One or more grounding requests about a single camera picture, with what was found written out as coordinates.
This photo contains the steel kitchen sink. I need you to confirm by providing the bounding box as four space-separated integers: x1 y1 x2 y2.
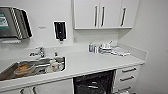
0 55 67 83

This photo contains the white drawer front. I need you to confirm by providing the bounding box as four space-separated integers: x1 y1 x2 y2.
112 82 135 94
113 73 138 86
114 64 140 76

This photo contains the stack of white dishes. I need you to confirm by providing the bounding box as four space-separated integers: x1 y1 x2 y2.
97 40 115 55

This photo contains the black cabinet door handle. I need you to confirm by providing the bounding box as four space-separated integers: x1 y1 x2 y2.
93 4 99 28
120 6 128 27
100 5 106 27

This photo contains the bowl with orange food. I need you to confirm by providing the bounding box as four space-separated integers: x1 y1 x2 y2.
12 62 36 76

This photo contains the small chrome sink knob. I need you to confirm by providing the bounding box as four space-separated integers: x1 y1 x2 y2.
53 51 59 58

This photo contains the black base cabinet handle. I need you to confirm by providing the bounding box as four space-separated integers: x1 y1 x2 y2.
30 85 37 94
18 86 25 94

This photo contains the white base cabinet door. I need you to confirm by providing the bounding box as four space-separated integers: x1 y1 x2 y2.
27 78 75 94
0 86 29 94

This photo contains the steel paper towel dispenser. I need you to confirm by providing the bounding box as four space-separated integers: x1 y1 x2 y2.
0 6 34 44

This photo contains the white dish cloth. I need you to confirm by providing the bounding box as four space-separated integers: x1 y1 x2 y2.
111 46 132 57

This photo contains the built-in dishwasher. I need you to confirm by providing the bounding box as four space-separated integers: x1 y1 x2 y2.
72 68 117 94

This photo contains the black soap dispenser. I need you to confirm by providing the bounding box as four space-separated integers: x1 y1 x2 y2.
52 20 67 43

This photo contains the white mug with red print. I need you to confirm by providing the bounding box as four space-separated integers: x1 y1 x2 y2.
49 58 61 72

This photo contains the small wall label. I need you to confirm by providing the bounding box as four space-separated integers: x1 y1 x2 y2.
38 25 47 30

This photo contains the chrome sink faucet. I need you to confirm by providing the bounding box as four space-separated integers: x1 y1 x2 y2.
28 46 46 59

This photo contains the small pale bottle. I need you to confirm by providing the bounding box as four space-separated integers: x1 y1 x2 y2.
93 44 99 54

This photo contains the white plate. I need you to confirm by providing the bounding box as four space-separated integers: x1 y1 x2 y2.
44 62 65 75

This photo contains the bottle with blue label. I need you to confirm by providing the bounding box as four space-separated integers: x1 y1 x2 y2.
87 42 95 54

